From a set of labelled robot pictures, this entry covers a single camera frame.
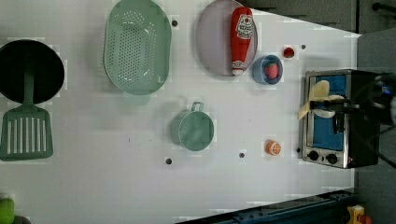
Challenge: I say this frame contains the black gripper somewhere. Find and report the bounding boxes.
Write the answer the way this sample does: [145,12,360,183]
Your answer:
[309,73,395,125]

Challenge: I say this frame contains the yellow plush banana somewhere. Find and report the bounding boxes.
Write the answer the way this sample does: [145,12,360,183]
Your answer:
[298,80,344,119]

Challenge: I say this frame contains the green metal mug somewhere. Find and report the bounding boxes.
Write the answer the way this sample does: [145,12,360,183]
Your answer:
[171,102,215,151]

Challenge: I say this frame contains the black toaster oven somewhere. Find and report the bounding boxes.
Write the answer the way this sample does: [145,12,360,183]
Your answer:
[301,69,394,169]

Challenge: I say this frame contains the small red plush fruit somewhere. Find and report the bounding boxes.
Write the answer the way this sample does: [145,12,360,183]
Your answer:
[283,47,295,59]

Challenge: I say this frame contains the red plush strawberry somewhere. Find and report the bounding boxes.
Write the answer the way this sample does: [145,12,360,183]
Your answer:
[264,63,278,79]

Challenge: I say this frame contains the orange slice toy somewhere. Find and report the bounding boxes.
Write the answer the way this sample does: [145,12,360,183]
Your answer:
[264,140,282,156]

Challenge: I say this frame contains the blue bowl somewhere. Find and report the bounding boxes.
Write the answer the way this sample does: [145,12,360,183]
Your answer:
[252,55,283,85]

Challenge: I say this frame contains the yellow red toy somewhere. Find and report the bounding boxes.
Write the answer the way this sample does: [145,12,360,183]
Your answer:
[347,205,373,224]

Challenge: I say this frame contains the red plush ketchup bottle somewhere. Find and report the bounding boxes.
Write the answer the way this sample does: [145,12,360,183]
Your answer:
[230,7,253,76]

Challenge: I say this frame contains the grey round plate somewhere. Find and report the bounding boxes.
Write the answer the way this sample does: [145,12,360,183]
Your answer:
[195,0,258,76]

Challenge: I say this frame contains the green plastic colander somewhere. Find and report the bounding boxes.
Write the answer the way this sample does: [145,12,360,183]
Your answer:
[104,0,172,105]

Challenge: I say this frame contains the green slotted spatula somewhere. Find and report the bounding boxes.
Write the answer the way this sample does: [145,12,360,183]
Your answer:
[1,68,53,161]

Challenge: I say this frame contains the black frying pan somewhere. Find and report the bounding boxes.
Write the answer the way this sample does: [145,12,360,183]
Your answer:
[0,39,65,104]

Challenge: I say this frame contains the black cylinder object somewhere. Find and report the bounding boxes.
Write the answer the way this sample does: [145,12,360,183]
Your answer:
[12,216,32,224]

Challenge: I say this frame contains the green cylinder object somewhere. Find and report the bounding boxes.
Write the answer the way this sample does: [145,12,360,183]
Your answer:
[0,198,15,224]

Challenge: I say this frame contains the blue metal frame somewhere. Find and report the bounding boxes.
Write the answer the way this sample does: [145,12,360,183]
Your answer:
[178,190,357,224]

